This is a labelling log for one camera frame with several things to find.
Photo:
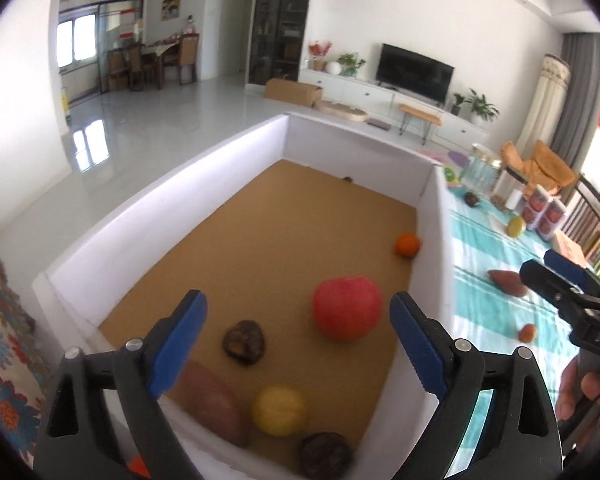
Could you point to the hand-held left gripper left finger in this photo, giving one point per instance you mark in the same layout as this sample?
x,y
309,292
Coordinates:
x,y
177,345

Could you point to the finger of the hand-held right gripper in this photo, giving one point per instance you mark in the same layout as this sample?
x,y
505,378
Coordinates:
x,y
570,267
545,280

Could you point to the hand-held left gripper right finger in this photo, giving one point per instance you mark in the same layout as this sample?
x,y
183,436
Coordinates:
x,y
420,350

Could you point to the brown sweet potato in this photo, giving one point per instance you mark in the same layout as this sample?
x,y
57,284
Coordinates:
x,y
507,282
215,405

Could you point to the red apple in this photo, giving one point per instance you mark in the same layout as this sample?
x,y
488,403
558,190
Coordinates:
x,y
347,308

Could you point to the small orange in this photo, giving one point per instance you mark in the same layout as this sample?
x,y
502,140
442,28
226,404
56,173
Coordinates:
x,y
528,333
408,245

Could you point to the large yellow-green apple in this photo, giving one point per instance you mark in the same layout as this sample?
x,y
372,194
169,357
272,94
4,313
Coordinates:
x,y
280,410

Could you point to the white walled cardboard box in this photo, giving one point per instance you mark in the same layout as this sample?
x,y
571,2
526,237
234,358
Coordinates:
x,y
280,220

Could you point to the person's right hand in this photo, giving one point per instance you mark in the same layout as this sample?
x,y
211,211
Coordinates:
x,y
597,387

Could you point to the orange book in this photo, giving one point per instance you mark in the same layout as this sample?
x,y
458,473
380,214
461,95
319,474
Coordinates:
x,y
569,249

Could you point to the pink and red can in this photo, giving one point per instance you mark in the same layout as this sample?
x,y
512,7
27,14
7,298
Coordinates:
x,y
552,220
534,210

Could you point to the dark wooden chair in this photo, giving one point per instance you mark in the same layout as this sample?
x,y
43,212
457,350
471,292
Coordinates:
x,y
597,215

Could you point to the small yellow-green apple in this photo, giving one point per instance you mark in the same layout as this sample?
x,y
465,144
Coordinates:
x,y
515,227

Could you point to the clear jar with black lid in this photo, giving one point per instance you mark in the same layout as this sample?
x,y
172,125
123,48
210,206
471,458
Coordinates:
x,y
509,191

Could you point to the orange cushioned chair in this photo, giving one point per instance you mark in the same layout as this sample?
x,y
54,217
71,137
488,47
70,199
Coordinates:
x,y
542,167

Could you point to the small brown shiitake mushroom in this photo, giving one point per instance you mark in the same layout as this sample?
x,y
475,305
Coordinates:
x,y
471,199

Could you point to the glass jar with gold lid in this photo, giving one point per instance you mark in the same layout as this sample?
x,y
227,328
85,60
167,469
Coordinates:
x,y
479,172

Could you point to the pink fruit-print box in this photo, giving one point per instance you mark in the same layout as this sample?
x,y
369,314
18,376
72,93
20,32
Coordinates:
x,y
451,175

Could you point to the purple round mat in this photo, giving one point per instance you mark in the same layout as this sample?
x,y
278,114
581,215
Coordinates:
x,y
455,158

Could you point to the covered standing air conditioner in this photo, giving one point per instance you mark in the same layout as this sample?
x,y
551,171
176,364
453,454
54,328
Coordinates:
x,y
547,100

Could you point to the floral printed cloth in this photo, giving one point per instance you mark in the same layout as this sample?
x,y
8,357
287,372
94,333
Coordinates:
x,y
5,360

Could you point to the grey curtain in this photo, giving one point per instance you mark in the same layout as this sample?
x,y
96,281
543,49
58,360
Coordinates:
x,y
582,90

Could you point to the large green potted plant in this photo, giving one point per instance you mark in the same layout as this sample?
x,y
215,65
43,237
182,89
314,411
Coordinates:
x,y
482,105

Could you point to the small green potted plant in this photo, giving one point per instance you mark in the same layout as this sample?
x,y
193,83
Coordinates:
x,y
457,103

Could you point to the wooden bench with metal legs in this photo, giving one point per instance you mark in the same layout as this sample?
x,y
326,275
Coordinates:
x,y
420,114

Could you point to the black television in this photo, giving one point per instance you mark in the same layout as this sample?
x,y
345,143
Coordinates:
x,y
415,72

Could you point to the round wooden tray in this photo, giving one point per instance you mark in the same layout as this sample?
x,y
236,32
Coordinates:
x,y
341,111

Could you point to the white television cabinet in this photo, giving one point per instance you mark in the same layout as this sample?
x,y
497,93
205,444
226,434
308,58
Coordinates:
x,y
365,92

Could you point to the brown cardboard box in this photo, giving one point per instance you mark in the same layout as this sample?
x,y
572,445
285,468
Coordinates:
x,y
292,91

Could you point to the wooden dining table set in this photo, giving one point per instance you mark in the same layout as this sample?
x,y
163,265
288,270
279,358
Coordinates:
x,y
150,60

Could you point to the leafy green plant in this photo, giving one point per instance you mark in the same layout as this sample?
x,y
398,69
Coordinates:
x,y
351,62

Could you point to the white round vase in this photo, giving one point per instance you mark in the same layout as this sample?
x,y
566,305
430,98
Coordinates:
x,y
333,68

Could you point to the red flower arrangement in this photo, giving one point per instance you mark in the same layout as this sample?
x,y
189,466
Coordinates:
x,y
320,52

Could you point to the dark glass display cabinet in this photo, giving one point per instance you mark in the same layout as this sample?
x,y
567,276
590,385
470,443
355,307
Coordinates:
x,y
280,20

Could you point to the framed wall painting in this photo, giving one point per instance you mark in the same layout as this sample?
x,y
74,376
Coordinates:
x,y
171,1

